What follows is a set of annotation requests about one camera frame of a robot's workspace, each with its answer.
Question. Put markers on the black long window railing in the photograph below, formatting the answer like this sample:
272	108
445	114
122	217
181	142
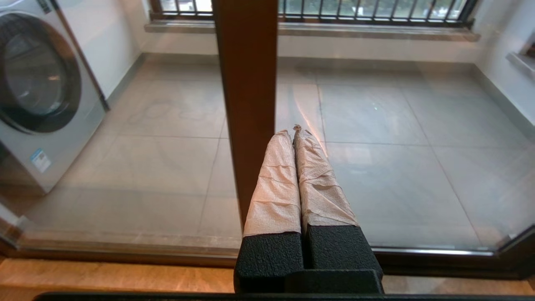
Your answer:
376	19

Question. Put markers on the long grey stone window sill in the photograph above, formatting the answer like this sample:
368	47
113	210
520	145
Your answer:
376	31

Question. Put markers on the brown-framed fixed glass door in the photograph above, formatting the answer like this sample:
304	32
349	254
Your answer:
248	83

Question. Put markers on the silver front-load washing machine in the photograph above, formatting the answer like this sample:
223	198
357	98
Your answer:
71	138

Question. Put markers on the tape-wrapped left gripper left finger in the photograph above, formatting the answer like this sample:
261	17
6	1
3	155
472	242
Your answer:
271	200

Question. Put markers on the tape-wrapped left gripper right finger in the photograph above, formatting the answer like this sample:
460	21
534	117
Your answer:
322	196

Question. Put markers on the short grey stone window sill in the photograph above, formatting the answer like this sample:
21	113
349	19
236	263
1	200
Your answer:
522	62

